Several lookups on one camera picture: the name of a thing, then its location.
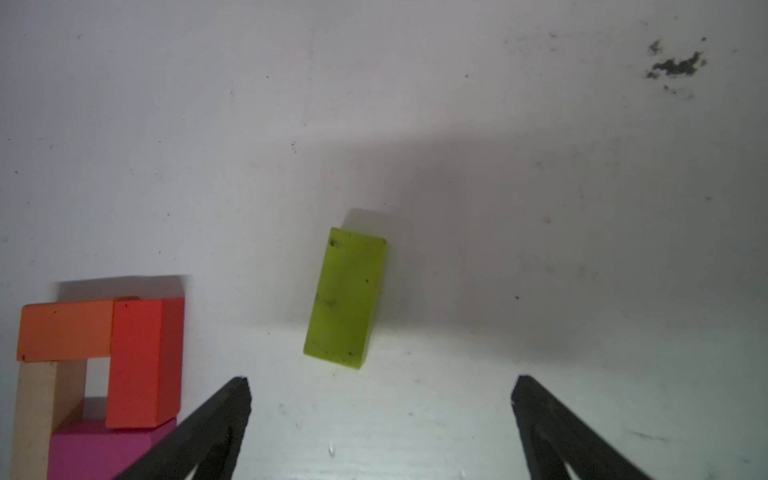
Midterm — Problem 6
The magenta block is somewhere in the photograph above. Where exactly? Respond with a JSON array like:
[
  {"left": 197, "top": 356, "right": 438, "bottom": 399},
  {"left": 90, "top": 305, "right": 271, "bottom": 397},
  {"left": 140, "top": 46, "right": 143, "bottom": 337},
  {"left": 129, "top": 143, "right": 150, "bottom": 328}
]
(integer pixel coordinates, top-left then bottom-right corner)
[{"left": 47, "top": 419, "right": 177, "bottom": 479}]

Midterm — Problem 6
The thin wood block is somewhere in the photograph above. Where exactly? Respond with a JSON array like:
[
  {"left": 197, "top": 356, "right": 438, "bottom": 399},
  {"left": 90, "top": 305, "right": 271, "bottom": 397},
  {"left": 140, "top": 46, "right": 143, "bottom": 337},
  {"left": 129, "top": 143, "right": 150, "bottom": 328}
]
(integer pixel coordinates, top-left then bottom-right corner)
[{"left": 10, "top": 360, "right": 87, "bottom": 479}]

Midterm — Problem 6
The green block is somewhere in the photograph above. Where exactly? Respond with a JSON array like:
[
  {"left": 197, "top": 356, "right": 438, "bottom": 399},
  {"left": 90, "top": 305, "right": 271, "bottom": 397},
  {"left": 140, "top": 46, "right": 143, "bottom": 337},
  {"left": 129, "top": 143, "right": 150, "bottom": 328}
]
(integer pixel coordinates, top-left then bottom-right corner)
[{"left": 303, "top": 228, "right": 389, "bottom": 370}]

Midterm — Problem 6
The red block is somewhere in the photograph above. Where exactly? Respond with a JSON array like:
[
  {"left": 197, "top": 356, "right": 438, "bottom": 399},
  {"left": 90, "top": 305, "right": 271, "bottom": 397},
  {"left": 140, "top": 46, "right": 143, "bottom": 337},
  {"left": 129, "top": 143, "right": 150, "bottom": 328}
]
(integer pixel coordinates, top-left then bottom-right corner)
[{"left": 106, "top": 298, "right": 185, "bottom": 429}]

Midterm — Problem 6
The orange block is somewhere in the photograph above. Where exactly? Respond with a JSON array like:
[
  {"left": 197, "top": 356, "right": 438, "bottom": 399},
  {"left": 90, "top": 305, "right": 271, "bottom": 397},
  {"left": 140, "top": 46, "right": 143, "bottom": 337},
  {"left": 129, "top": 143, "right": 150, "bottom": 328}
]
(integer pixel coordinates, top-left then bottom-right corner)
[{"left": 16, "top": 297, "right": 137, "bottom": 362}]

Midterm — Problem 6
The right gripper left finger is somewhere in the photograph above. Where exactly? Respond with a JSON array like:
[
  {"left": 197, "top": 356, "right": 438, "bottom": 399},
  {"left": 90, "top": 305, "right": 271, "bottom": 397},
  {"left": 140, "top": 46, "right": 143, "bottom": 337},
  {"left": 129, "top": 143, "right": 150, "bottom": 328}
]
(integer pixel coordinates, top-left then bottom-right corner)
[{"left": 118, "top": 377, "right": 252, "bottom": 480}]

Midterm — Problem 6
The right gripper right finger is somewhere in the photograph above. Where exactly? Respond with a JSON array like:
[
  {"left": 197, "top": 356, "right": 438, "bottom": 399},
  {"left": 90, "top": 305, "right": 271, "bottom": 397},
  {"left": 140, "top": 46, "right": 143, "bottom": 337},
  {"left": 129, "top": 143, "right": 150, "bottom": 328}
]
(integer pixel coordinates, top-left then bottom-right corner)
[{"left": 511, "top": 375, "right": 650, "bottom": 480}]

